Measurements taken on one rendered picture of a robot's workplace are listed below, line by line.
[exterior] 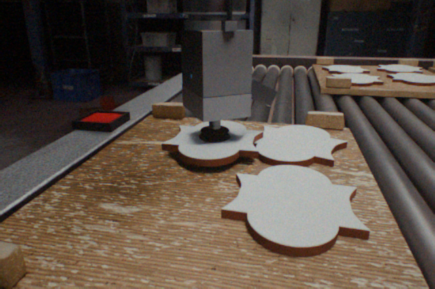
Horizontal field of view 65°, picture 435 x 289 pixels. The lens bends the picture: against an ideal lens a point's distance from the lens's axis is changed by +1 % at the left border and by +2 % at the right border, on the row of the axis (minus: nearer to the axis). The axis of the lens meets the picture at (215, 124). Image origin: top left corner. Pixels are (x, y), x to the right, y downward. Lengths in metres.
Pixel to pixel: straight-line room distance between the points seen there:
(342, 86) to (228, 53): 0.54
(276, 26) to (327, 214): 4.68
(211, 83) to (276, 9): 4.58
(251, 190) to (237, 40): 0.17
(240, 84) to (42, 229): 0.25
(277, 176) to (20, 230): 0.25
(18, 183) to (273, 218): 0.32
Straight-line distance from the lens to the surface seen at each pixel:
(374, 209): 0.37
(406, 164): 0.56
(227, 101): 0.40
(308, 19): 5.01
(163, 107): 0.60
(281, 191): 0.35
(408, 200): 0.44
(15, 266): 0.29
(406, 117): 0.77
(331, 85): 0.89
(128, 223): 0.32
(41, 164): 0.53
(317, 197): 0.35
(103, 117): 0.66
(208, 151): 0.40
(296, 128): 0.53
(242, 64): 0.40
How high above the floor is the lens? 1.12
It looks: 18 degrees down
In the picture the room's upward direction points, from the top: straight up
